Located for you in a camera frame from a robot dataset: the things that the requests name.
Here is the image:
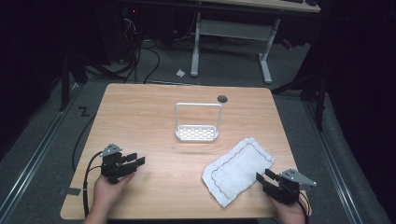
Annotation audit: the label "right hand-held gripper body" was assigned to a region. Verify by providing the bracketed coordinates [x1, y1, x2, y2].
[262, 167, 318, 205]

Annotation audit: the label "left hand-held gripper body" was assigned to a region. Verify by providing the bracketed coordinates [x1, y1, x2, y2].
[99, 143, 129, 185]

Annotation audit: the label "white quilted cloth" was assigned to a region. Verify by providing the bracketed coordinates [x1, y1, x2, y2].
[201, 136, 276, 208]

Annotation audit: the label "person's right hand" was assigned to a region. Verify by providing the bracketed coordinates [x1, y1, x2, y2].
[266, 191, 309, 224]

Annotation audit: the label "grey tape strip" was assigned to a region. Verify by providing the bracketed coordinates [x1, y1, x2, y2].
[58, 187, 82, 197]

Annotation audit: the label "black stand legs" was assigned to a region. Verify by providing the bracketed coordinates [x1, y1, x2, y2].
[271, 62, 330, 133]

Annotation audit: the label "black stand leg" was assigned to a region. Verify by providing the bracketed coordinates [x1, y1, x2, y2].
[58, 54, 72, 113]

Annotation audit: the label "white-framed wooden desk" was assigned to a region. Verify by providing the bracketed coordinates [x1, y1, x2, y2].
[190, 0, 322, 85]

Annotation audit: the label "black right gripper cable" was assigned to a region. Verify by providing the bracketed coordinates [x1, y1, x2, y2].
[297, 190, 313, 217]

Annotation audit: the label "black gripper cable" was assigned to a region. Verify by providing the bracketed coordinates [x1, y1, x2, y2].
[81, 150, 104, 218]
[297, 190, 313, 217]

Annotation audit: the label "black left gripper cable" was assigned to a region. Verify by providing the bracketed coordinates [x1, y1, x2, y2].
[81, 150, 104, 218]

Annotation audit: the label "black floor cable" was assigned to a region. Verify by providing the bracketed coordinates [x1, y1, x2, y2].
[71, 112, 98, 173]

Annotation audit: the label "metal floor rail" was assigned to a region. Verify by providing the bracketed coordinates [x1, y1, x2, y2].
[0, 83, 82, 222]
[303, 100, 366, 224]

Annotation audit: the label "white rack with handle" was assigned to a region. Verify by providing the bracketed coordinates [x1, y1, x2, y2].
[174, 102, 224, 143]

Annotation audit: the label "bundle of black cables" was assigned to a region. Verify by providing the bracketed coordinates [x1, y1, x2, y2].
[83, 15, 162, 85]

